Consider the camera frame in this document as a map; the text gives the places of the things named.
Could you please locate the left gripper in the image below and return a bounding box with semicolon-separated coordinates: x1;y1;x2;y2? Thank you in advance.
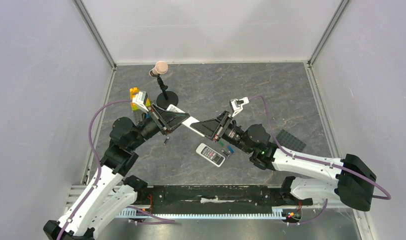
128;103;190;150

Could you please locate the long white remote control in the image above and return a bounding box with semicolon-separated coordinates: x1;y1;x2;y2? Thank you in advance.
167;104;205;137

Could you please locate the blue battery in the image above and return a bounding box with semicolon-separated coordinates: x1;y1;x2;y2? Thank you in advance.
227;145;234;154

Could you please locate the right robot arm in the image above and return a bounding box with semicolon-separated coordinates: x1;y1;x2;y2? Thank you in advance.
189;111;377;212

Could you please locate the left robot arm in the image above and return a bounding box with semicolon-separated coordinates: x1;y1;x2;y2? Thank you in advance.
43;105;191;240

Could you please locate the white grey remote control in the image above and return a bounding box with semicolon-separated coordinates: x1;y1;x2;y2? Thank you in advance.
195;143;226;168

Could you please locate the pink microphone on stand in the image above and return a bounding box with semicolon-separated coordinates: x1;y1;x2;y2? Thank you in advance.
149;61;179;110

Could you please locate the yellow toy brick tower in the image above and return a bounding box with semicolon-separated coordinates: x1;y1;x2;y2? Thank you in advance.
129;87;139;112

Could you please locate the dark studded baseplate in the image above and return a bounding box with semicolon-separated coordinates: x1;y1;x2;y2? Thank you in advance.
276;129;307;152

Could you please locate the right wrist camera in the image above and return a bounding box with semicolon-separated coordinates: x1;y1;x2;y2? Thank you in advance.
229;97;249;118

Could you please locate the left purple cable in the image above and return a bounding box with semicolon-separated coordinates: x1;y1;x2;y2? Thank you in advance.
56;99;134;240

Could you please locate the purple cable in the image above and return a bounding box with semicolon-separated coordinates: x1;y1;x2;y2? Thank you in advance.
247;94;392;201
56;99;134;240

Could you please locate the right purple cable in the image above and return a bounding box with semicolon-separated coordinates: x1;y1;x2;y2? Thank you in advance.
247;94;392;201

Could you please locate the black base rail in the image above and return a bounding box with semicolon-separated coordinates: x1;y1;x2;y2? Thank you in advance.
134;184;313;215

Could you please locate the white cable duct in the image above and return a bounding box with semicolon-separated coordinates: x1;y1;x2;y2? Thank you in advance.
115;207;300;221

